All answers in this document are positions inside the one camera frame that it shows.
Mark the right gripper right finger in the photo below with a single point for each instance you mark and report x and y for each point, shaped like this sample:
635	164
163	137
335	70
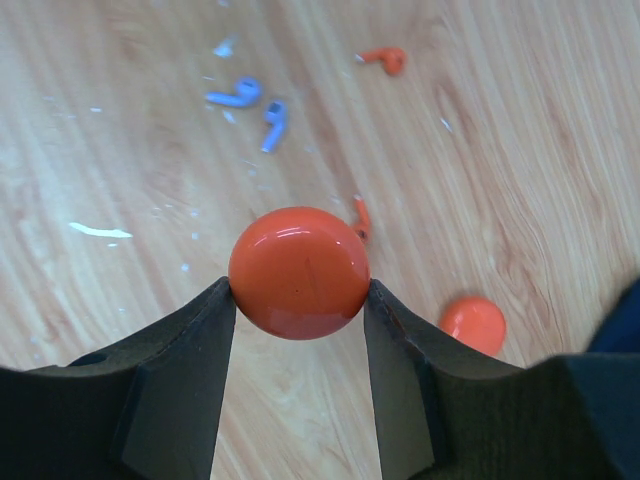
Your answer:
446	411

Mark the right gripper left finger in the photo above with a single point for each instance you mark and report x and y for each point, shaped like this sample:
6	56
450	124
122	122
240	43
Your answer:
145	407

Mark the orange earbud charging case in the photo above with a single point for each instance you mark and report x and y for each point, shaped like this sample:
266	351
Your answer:
299	273

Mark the navy blue cloth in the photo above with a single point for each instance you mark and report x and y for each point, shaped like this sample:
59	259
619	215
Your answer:
619	331

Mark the orange earbud right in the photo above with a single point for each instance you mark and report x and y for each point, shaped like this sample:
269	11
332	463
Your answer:
363	225

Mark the orange earbud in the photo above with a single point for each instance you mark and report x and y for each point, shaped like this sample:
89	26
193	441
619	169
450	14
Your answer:
392	59
363	225

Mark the purple earbud centre right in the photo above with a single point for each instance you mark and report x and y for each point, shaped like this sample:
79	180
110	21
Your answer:
276	115

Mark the purple earbud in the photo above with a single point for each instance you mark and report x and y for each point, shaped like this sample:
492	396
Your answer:
276	115
247	92

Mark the purple earbud centre left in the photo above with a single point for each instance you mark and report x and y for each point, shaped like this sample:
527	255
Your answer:
247	92

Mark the orange earbud middle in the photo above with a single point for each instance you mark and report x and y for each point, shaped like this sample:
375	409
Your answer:
392	59

